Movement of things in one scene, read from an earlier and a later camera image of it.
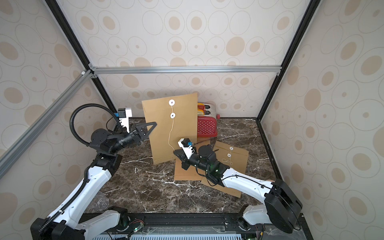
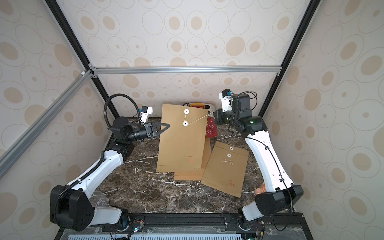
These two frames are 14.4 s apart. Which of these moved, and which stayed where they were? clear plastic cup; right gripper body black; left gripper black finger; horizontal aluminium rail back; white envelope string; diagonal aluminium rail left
Moved: left gripper black finger; right gripper body black; white envelope string
Stayed: clear plastic cup; diagonal aluminium rail left; horizontal aluminium rail back
